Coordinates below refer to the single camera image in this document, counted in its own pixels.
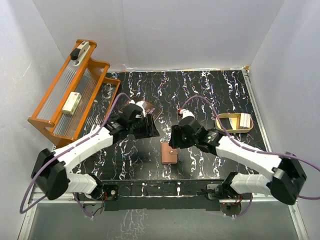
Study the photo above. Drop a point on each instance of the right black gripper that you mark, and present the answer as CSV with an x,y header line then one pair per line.
x,y
175,141

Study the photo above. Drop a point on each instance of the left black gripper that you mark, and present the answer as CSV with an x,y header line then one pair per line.
x,y
149,130

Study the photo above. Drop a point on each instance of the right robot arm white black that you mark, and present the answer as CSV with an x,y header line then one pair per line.
x,y
279,176

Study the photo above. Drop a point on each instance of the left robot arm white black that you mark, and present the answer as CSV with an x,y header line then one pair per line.
x,y
53,169

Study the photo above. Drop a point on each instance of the stack of credit cards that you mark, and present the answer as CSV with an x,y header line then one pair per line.
x,y
245,121

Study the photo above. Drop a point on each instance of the dark paperback book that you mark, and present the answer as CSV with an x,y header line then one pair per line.
x,y
149,109

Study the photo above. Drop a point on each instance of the beige oval tray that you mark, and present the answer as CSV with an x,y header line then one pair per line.
x,y
230,123

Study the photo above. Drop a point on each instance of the orange wooden shelf rack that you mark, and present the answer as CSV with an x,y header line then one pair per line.
x,y
61,114

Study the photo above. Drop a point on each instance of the small white green box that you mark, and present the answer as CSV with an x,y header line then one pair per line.
x,y
71,103

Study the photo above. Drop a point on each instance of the black white stapler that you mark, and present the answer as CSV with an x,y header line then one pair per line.
x,y
79,53

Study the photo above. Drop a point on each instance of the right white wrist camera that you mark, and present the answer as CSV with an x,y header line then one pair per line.
x,y
184,113

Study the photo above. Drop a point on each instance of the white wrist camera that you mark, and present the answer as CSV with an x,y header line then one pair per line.
x,y
141,103
184,113

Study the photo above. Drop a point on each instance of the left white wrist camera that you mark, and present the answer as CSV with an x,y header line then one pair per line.
x,y
141,103

